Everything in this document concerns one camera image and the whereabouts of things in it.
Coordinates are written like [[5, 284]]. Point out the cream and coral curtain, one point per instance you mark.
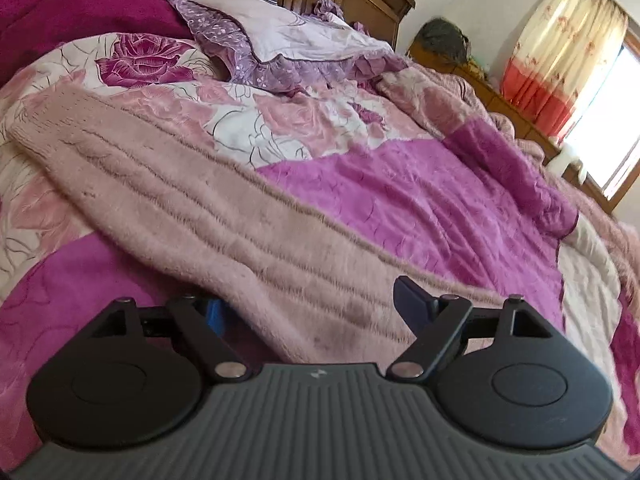
[[555, 50]]

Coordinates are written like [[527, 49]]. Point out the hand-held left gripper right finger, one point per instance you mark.
[[411, 305]]

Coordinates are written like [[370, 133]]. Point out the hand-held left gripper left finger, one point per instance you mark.
[[215, 314]]

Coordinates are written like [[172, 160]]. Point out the floral purple pink quilt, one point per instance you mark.
[[400, 195]]

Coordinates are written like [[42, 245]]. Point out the yellow green bag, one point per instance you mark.
[[477, 66]]

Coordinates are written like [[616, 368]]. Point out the purple ruffled pillow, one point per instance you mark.
[[280, 25]]

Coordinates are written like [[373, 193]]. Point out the dark grey bag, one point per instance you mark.
[[442, 40]]

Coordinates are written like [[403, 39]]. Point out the white cloth bundle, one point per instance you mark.
[[565, 160]]

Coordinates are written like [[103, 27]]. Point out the pink plush blanket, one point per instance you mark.
[[430, 95]]

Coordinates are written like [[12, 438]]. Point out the window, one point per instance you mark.
[[607, 120]]

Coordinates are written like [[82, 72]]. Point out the low wooden cabinet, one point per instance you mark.
[[515, 115]]

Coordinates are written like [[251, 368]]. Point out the pink knitted sweater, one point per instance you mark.
[[200, 210]]

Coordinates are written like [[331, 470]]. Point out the dark magenta fleece blanket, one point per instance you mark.
[[75, 10]]

